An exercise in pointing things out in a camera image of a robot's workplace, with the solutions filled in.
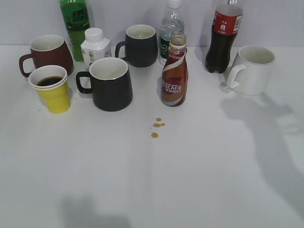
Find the brown Nescafe coffee bottle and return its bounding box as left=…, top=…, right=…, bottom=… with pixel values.
left=161, top=33, right=189, bottom=107

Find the yellow paper cup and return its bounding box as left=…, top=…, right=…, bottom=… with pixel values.
left=28, top=65, right=71, bottom=114

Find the black ceramic mug front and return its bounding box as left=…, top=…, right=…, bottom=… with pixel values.
left=76, top=57, right=133, bottom=112

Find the dark grey ceramic mug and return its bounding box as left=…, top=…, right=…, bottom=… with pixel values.
left=115, top=24, right=158, bottom=67

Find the small white milk bottle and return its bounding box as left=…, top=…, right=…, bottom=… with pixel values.
left=81, top=28, right=112, bottom=68

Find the clear water bottle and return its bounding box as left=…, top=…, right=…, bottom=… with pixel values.
left=159, top=0, right=184, bottom=65

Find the white ceramic mug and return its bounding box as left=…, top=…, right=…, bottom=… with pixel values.
left=225, top=46, right=275, bottom=96

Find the cola bottle red label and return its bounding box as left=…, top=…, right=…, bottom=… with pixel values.
left=205, top=0, right=243, bottom=74

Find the brown ceramic mug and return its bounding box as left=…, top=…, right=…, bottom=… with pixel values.
left=19, top=35, right=74, bottom=78

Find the green soda bottle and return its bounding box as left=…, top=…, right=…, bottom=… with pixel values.
left=58, top=0, right=90, bottom=62

